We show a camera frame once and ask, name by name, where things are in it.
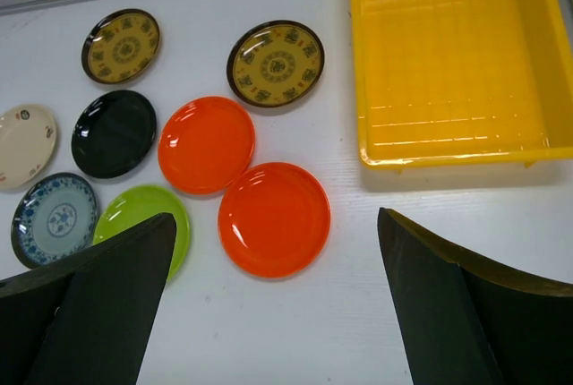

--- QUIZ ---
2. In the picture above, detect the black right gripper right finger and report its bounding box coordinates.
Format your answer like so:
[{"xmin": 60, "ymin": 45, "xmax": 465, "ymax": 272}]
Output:
[{"xmin": 377, "ymin": 208, "xmax": 572, "ymax": 384}]

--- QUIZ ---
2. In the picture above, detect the yellow patterned plate left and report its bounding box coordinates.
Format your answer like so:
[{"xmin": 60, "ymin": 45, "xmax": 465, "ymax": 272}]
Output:
[{"xmin": 81, "ymin": 8, "xmax": 162, "ymax": 85}]

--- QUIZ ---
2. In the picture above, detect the orange plate upper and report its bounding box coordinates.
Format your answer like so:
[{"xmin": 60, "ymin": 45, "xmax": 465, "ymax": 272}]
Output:
[{"xmin": 158, "ymin": 96, "xmax": 256, "ymax": 195}]

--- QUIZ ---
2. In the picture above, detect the blue white patterned plate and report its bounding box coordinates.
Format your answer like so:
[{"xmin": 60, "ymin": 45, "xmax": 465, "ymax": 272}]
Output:
[{"xmin": 11, "ymin": 172, "xmax": 99, "ymax": 269}]

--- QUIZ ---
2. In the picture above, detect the orange plate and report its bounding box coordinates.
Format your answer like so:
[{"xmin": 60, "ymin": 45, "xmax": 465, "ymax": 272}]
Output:
[
  {"xmin": 218, "ymin": 162, "xmax": 330, "ymax": 279},
  {"xmin": 158, "ymin": 96, "xmax": 256, "ymax": 195}
]

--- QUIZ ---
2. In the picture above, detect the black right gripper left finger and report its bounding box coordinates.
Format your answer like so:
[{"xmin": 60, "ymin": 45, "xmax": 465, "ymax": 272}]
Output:
[{"xmin": 1, "ymin": 212, "xmax": 176, "ymax": 384}]

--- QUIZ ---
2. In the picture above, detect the yellow plastic bin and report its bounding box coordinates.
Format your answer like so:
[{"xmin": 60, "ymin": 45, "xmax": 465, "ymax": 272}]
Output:
[{"xmin": 350, "ymin": 0, "xmax": 572, "ymax": 170}]

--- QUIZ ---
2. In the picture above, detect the green plate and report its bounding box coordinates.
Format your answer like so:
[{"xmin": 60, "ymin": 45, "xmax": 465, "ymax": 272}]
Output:
[{"xmin": 93, "ymin": 184, "xmax": 192, "ymax": 281}]

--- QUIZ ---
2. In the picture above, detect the cream white plate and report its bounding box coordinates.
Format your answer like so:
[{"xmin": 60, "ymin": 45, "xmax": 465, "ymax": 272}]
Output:
[{"xmin": 0, "ymin": 104, "xmax": 58, "ymax": 191}]

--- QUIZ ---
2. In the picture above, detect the yellow patterned plate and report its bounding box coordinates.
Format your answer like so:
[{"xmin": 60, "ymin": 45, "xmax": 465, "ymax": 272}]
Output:
[
  {"xmin": 226, "ymin": 20, "xmax": 326, "ymax": 108},
  {"xmin": 81, "ymin": 8, "xmax": 162, "ymax": 85}
]

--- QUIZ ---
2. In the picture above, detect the yellow patterned plate right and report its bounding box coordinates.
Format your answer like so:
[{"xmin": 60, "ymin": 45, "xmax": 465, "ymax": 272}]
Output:
[{"xmin": 226, "ymin": 20, "xmax": 326, "ymax": 108}]

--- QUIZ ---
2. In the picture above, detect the orange plate lower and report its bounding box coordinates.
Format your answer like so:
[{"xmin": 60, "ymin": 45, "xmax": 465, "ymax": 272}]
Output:
[{"xmin": 218, "ymin": 162, "xmax": 330, "ymax": 279}]

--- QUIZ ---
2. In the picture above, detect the black plate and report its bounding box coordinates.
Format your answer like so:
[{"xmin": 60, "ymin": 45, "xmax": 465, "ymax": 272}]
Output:
[{"xmin": 71, "ymin": 90, "xmax": 157, "ymax": 179}]

